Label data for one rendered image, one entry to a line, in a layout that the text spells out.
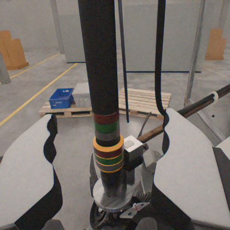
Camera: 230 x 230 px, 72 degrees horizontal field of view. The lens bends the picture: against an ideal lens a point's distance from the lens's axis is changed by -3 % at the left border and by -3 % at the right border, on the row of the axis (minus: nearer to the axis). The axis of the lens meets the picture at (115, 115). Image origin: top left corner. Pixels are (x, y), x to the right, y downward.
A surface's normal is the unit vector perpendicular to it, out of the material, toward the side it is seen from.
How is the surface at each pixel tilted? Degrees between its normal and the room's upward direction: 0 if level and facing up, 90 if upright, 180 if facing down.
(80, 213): 0
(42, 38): 90
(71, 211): 0
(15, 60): 90
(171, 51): 90
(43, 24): 90
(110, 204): 0
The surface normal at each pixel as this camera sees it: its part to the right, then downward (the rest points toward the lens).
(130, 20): -0.12, 0.52
